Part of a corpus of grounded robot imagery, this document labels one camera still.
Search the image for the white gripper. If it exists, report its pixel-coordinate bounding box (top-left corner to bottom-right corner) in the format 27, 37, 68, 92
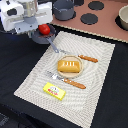
0, 0, 53, 34

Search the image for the red tomato toy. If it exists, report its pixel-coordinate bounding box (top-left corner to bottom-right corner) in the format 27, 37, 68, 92
38, 24, 50, 35

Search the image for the orange bread loaf toy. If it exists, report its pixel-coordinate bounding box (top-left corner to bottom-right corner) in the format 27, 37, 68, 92
57, 60, 80, 73

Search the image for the yellow butter box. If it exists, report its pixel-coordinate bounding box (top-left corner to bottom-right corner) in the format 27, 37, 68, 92
43, 82, 66, 100

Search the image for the grey pot with handle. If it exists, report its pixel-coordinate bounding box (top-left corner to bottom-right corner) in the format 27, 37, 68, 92
31, 25, 59, 53

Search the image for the dark grey stock pot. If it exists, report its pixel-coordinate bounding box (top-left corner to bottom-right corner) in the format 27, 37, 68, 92
53, 0, 74, 21

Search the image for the round wooden plate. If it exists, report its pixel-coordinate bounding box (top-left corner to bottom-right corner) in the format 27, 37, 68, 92
57, 55, 83, 78

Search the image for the black stove burner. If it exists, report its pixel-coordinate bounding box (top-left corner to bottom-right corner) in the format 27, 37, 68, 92
88, 1, 104, 10
80, 13, 98, 25

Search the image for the pink stove board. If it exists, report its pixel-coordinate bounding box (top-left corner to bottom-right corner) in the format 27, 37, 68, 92
52, 0, 128, 43

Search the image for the beige woven placemat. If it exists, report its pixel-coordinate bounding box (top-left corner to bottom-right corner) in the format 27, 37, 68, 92
14, 31, 115, 128

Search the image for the beige bowl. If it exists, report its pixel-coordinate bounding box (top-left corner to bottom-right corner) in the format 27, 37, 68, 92
119, 5, 128, 30

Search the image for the knife with wooden handle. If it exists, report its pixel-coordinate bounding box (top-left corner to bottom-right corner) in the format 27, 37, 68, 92
59, 49, 98, 63

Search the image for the fork with wooden handle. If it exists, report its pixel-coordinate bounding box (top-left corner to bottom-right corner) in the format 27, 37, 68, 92
45, 71, 86, 89

